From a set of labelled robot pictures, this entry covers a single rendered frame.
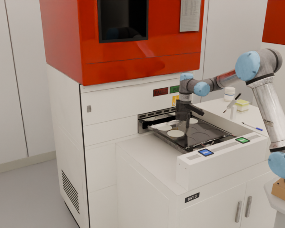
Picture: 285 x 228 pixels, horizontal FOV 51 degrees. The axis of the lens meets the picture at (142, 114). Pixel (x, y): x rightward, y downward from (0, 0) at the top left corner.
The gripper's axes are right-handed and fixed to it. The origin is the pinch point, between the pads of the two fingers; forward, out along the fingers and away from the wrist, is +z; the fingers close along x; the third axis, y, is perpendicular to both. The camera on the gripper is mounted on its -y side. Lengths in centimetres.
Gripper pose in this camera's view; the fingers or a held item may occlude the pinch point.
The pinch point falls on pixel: (186, 131)
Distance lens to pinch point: 180.2
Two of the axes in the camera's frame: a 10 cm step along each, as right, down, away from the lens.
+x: -0.2, 3.6, -9.3
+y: -10.0, -0.1, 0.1
